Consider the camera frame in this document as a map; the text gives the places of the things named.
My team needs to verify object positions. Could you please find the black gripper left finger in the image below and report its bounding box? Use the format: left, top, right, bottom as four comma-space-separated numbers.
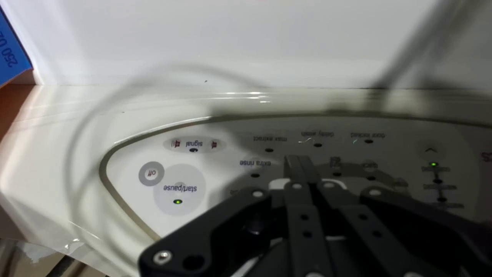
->
283, 154, 331, 277

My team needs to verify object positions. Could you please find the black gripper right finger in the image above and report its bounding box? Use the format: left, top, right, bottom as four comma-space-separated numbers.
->
319, 177, 428, 277

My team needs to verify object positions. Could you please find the white washing machine button panel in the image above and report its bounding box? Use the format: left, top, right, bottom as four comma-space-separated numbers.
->
0, 75, 492, 277

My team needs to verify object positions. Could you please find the blue box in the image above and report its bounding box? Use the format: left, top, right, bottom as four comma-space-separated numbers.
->
0, 6, 36, 89

